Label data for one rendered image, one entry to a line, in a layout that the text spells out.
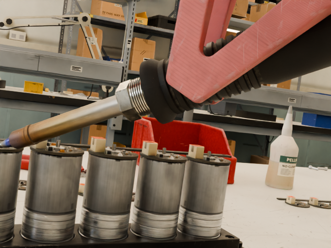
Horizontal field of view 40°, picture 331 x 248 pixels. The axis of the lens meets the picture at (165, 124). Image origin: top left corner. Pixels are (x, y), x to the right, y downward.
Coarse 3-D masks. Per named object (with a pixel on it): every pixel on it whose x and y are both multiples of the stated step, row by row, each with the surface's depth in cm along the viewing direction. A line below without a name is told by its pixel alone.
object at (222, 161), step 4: (188, 156) 25; (204, 156) 24; (212, 156) 26; (216, 156) 25; (196, 160) 24; (200, 160) 24; (204, 160) 24; (208, 160) 24; (212, 160) 24; (220, 160) 25; (224, 160) 25; (228, 160) 25; (216, 164) 24; (220, 164) 24; (224, 164) 24; (228, 164) 24
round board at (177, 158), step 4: (140, 152) 24; (160, 152) 25; (144, 156) 23; (148, 156) 23; (152, 156) 23; (156, 156) 23; (160, 156) 23; (164, 156) 23; (176, 156) 23; (180, 156) 24; (160, 160) 22; (164, 160) 22; (168, 160) 23; (172, 160) 23; (176, 160) 23; (180, 160) 23; (184, 160) 23
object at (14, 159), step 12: (0, 156) 19; (12, 156) 19; (0, 168) 19; (12, 168) 19; (0, 180) 19; (12, 180) 20; (0, 192) 19; (12, 192) 20; (0, 204) 19; (12, 204) 20; (0, 216) 19; (12, 216) 20; (0, 228) 19; (12, 228) 20; (0, 240) 20
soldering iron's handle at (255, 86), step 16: (240, 32) 15; (304, 32) 14; (320, 32) 14; (208, 48) 15; (288, 48) 14; (304, 48) 14; (320, 48) 14; (144, 64) 16; (160, 64) 16; (272, 64) 15; (288, 64) 15; (304, 64) 15; (320, 64) 15; (144, 80) 16; (160, 80) 16; (240, 80) 15; (256, 80) 15; (272, 80) 15; (160, 96) 16; (176, 96) 16; (224, 96) 16; (160, 112) 16; (176, 112) 16
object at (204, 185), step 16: (192, 160) 24; (192, 176) 24; (208, 176) 24; (224, 176) 24; (192, 192) 24; (208, 192) 24; (224, 192) 24; (192, 208) 24; (208, 208) 24; (192, 224) 24; (208, 224) 24
